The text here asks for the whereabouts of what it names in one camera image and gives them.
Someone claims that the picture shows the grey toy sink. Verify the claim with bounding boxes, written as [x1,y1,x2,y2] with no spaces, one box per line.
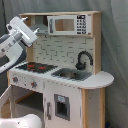
[52,68,92,81]

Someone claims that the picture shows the black toy stovetop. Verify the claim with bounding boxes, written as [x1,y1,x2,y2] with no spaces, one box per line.
[18,62,55,73]

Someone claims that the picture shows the grey range hood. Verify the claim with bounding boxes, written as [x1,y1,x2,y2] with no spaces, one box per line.
[32,16,48,34]

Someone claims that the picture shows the white toy microwave door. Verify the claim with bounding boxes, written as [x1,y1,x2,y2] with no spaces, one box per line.
[47,14,92,35]

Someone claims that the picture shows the white oven door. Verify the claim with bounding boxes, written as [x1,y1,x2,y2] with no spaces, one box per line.
[0,87,11,118]

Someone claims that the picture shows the right stove knob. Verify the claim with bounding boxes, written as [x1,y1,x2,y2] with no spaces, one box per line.
[31,81,37,88]

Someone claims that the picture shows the wooden toy kitchen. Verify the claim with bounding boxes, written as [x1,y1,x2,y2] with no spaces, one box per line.
[6,11,114,128]

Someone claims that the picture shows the stove knob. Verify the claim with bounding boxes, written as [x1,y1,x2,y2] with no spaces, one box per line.
[31,81,37,88]
[12,77,18,83]

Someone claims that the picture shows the left stove knob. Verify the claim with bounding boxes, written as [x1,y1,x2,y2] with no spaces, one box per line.
[12,77,18,83]

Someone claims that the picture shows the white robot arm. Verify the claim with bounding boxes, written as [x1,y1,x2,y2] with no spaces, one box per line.
[0,17,42,128]

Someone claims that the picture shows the black toy faucet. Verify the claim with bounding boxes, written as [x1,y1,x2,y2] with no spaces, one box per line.
[75,51,93,70]

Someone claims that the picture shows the white cabinet door with dispenser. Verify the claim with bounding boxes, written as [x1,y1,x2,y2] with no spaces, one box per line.
[44,81,82,128]

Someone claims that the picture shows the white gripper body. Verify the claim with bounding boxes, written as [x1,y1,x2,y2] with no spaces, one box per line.
[6,17,38,47]

